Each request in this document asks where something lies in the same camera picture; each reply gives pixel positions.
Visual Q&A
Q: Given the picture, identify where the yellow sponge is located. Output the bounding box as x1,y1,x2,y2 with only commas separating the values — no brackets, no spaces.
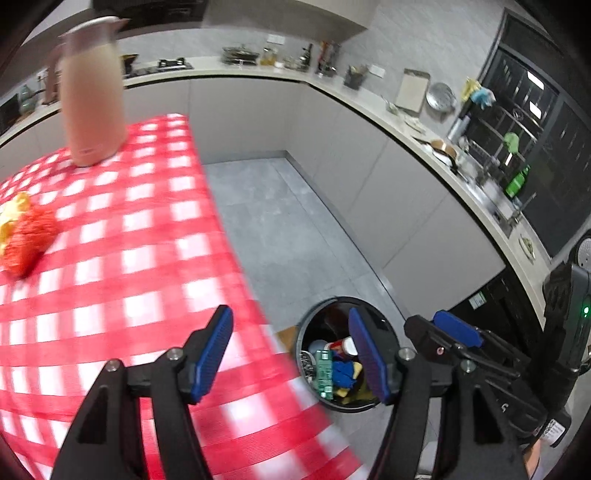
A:
332,361,375,402

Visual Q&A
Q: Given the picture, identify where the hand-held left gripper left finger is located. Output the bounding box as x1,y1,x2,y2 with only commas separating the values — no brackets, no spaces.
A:
51,305,234,480

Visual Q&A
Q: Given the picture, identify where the black built-in appliance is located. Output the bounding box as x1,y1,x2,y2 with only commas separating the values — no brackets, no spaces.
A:
450,265,555,347

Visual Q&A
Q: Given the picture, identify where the dark framed window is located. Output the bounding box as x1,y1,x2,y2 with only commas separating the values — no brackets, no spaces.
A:
475,9,591,259

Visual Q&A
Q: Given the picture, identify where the black microwave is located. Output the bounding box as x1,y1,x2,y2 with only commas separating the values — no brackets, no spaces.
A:
0,97,19,134

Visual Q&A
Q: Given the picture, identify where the red paper cup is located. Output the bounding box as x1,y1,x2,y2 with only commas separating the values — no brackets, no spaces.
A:
329,337,358,358

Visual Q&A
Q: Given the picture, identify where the yellow crumpled plastic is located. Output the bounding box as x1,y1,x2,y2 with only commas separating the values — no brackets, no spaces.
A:
0,191,33,252

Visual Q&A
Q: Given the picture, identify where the grey-green teapot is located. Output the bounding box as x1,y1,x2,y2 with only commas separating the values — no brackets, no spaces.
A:
17,85,38,114

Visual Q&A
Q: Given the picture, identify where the green bottle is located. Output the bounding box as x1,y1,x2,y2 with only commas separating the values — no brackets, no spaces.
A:
505,164,531,197

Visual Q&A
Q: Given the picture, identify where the red checkered tablecloth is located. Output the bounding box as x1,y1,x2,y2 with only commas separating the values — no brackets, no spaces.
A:
0,113,365,480

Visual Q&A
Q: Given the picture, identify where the red plastic bag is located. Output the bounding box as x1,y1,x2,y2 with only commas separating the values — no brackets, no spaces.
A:
0,205,60,278

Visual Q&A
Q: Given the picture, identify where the copper pan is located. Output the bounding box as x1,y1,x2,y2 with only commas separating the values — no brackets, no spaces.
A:
431,138,458,160

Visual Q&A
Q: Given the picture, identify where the round metal steamer plate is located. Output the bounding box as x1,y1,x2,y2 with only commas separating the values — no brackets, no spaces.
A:
426,82,457,112

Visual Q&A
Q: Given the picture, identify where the pan on metal rack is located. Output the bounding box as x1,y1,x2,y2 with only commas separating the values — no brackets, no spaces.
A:
222,44,259,65

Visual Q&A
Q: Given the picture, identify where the blue cloth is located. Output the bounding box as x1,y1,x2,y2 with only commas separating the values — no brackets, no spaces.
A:
331,360,358,388

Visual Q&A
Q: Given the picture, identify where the black round trash bin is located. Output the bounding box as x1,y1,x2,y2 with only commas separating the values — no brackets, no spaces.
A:
294,296,400,412

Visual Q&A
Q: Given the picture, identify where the person's right forearm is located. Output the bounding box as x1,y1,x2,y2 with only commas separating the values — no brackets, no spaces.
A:
522,438,548,480

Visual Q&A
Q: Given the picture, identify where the clear film roll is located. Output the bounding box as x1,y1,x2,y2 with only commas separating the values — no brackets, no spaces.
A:
448,115,469,144

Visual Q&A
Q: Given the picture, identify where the pink thermos jug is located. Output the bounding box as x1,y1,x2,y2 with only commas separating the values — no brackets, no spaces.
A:
46,16,132,168

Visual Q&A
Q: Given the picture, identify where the black utensil holder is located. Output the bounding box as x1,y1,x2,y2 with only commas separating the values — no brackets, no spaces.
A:
344,65,370,90

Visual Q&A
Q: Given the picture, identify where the kitchen counter with cabinets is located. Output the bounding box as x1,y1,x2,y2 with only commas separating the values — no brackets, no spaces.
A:
0,55,555,324

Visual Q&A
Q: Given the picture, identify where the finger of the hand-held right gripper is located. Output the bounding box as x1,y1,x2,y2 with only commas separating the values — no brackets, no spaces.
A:
404,315,509,393
433,311,546,370

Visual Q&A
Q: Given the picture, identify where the black range hood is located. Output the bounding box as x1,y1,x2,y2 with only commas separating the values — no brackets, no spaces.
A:
92,0,206,31

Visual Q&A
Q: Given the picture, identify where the metal dish rack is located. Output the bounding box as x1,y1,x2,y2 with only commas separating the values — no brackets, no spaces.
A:
466,106,541,185

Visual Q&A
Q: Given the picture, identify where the white cutting board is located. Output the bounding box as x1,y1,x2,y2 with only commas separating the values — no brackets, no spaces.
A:
394,68,430,114

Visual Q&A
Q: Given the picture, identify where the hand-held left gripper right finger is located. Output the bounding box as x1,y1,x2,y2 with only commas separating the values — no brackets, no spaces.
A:
348,307,532,480

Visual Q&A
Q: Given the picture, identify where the grey wall cabinet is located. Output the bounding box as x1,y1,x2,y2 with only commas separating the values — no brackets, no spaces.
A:
203,0,370,42

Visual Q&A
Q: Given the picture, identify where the brown cardboard piece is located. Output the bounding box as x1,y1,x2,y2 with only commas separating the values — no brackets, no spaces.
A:
276,325,298,355

